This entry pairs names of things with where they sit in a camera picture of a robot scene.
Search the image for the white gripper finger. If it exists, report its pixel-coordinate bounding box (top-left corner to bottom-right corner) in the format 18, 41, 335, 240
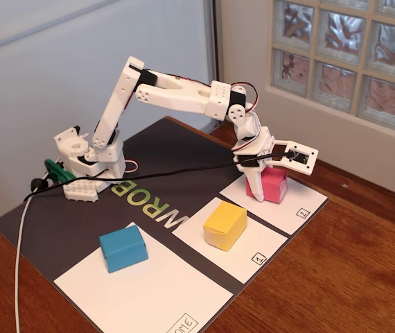
245, 165, 266, 203

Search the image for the white paper sheet marked 1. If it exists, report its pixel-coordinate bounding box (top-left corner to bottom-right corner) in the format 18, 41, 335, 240
171, 196, 289, 284

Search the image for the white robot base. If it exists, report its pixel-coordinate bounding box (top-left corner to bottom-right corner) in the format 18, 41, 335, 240
53, 124, 128, 204

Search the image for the red paper box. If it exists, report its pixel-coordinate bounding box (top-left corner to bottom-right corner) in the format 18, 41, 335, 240
245, 166, 288, 205

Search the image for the yellow paper box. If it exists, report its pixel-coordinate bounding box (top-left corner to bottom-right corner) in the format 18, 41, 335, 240
202, 200, 248, 253

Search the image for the blue paper box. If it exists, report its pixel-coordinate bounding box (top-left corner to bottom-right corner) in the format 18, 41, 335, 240
98, 224, 150, 275

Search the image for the white paper sheet marked HOME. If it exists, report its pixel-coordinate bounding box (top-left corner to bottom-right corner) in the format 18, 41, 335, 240
53, 221, 234, 333

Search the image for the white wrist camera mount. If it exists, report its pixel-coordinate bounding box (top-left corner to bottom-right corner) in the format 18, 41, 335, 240
269, 139, 320, 176

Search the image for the grey metal door frame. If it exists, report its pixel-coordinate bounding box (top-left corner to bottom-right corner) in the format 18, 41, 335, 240
202, 0, 225, 135

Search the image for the glass block window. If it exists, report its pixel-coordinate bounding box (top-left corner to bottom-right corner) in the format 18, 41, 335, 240
268, 0, 395, 139

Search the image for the white cable with black ferrite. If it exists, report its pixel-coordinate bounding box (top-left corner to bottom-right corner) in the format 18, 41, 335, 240
13, 177, 49, 333

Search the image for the white paper sheet marked 2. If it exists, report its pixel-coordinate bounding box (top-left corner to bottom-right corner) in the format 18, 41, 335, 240
219, 162, 329, 236

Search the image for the dark mat with WROB print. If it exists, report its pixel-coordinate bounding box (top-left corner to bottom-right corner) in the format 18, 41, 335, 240
0, 117, 292, 333

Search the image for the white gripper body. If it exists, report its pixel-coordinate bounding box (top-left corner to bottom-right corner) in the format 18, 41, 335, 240
232, 127, 277, 175

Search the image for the green clamp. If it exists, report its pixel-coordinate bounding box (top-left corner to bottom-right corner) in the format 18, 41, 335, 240
44, 158, 78, 185

